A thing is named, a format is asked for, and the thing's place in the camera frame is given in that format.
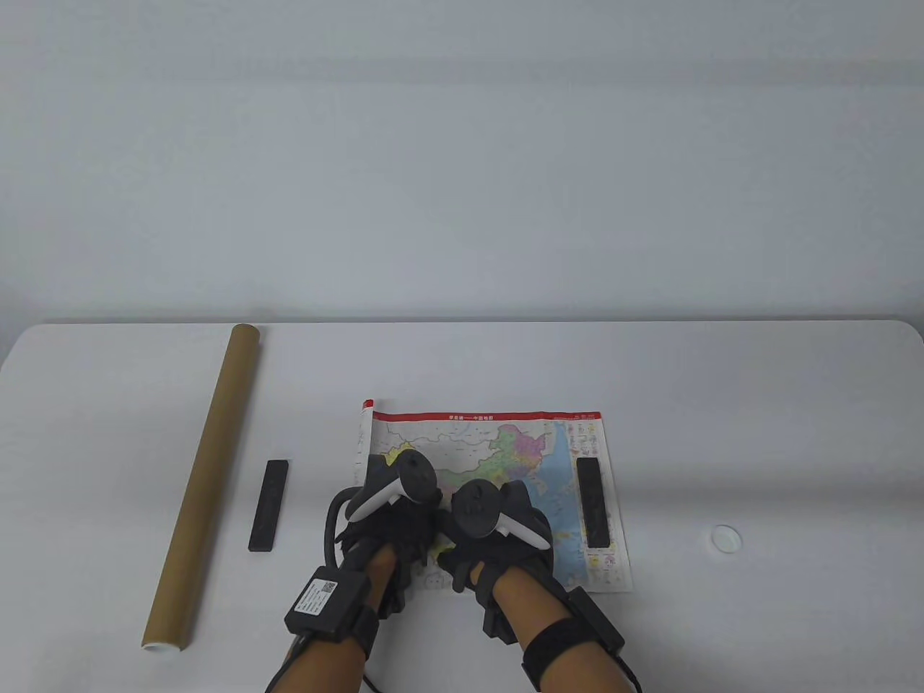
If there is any plain black sensor box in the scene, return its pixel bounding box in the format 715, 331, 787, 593
567, 586, 625, 654

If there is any person's left forearm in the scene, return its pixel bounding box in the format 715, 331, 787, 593
266, 545, 398, 693

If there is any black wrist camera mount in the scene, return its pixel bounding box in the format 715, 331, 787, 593
480, 605, 517, 642

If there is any black and white controller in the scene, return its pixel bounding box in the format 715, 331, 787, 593
326, 451, 443, 571
451, 480, 553, 551

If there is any black sensor box white label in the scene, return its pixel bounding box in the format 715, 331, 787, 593
284, 567, 372, 640

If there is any brown cardboard mailing tube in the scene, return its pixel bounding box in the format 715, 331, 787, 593
141, 324, 261, 654

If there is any person's left hand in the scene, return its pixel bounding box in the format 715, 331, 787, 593
336, 500, 441, 618

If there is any colourful paper map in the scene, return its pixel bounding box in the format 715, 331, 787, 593
354, 398, 633, 594

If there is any person's right hand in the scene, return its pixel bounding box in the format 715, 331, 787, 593
436, 498, 572, 616

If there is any black paperweight bar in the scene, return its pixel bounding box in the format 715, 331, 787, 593
575, 457, 613, 548
248, 459, 290, 553

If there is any person's right forearm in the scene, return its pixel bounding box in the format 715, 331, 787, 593
491, 567, 629, 693

